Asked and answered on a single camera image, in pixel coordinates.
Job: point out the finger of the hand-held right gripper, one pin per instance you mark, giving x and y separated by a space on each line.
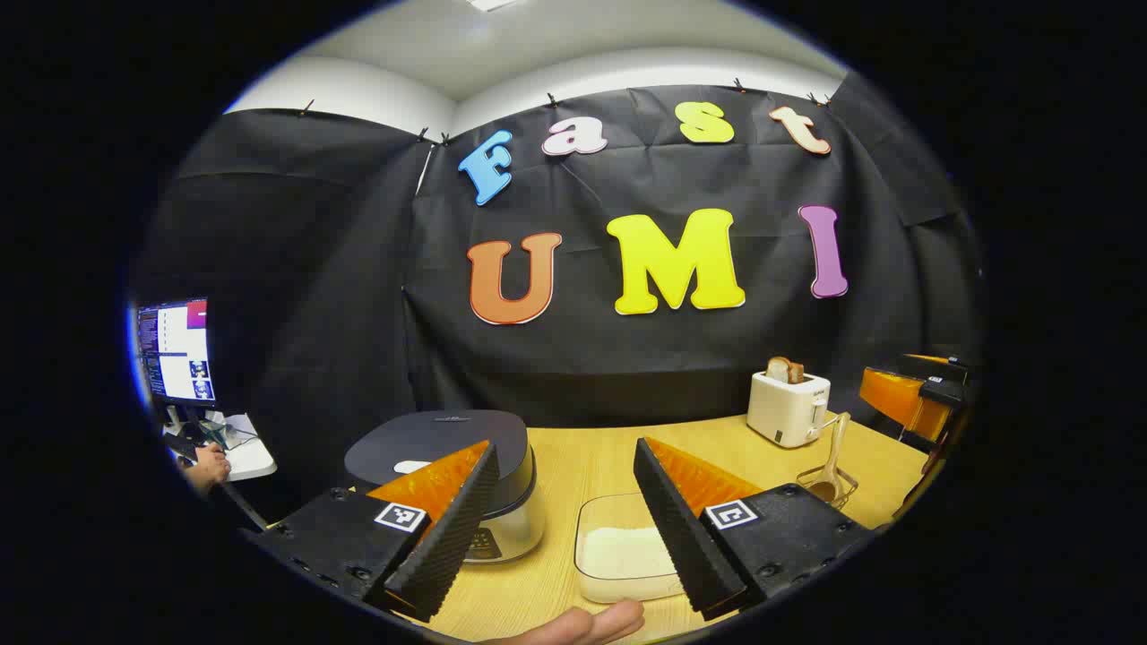
936 363
896 399

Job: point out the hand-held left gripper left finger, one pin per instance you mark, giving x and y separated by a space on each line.
452 537

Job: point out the clear plastic bag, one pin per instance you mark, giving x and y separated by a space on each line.
217 432

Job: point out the pale bread slice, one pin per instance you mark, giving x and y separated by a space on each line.
777 369

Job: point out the white side table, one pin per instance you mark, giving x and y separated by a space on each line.
251 457

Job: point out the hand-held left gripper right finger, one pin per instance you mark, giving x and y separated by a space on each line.
685 537

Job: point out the clear plastic container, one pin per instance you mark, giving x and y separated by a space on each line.
591 511

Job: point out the black backdrop cloth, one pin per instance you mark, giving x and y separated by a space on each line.
340 269

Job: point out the brown bread slice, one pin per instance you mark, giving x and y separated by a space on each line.
797 372

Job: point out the wooden spoon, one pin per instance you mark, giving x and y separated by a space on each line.
833 452

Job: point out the white toaster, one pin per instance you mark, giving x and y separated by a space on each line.
784 408

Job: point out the ceiling light panel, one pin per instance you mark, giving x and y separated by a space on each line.
491 4

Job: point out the computer monitor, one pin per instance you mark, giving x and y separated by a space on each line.
175 354

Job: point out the black silver rice cooker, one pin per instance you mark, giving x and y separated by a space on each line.
430 439

